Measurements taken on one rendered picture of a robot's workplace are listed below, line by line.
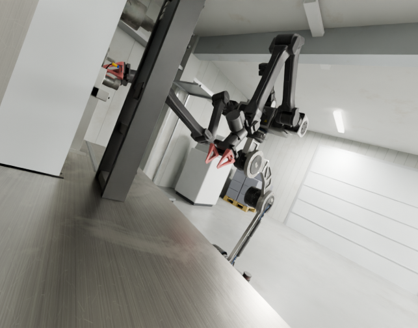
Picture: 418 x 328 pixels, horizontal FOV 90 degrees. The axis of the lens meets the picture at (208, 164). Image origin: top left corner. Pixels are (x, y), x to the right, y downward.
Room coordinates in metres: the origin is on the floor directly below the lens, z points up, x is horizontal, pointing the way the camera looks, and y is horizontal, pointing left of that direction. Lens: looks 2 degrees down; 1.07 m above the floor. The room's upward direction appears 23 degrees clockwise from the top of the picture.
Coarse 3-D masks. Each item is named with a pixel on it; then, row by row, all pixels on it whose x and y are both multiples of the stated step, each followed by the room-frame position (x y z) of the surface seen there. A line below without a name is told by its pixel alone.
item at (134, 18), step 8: (128, 0) 0.51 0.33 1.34; (136, 0) 0.53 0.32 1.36; (128, 8) 0.52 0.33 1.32; (136, 8) 0.53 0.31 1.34; (144, 8) 0.54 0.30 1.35; (120, 16) 0.53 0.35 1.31; (128, 16) 0.53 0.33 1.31; (136, 16) 0.53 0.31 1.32; (128, 24) 0.55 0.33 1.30; (136, 24) 0.54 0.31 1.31
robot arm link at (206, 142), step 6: (222, 96) 1.42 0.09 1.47; (228, 96) 1.47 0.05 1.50; (216, 102) 1.43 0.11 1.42; (222, 102) 1.42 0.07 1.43; (216, 108) 1.39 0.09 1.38; (222, 108) 1.43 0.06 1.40; (216, 114) 1.37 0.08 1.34; (210, 120) 1.36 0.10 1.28; (216, 120) 1.36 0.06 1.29; (210, 126) 1.33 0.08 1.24; (216, 126) 1.35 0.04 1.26; (198, 138) 1.24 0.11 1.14; (204, 138) 1.21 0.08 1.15; (204, 144) 1.32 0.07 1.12
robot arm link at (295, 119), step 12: (276, 36) 0.91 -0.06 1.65; (288, 36) 0.88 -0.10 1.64; (300, 36) 0.91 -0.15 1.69; (300, 48) 0.96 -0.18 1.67; (288, 60) 0.98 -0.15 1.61; (288, 72) 1.01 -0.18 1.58; (288, 84) 1.04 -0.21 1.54; (288, 96) 1.07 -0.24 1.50; (288, 108) 1.10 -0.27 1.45; (276, 120) 1.18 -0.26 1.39
